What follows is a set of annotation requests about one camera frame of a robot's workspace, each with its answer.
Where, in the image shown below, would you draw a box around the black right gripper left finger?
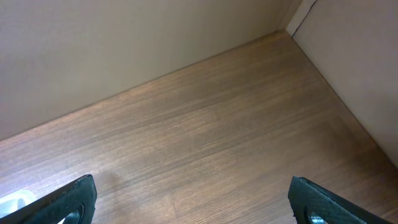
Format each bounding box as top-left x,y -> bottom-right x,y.
1,174 -> 97,224

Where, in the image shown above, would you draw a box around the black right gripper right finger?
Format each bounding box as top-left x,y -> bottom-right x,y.
288,176 -> 391,224

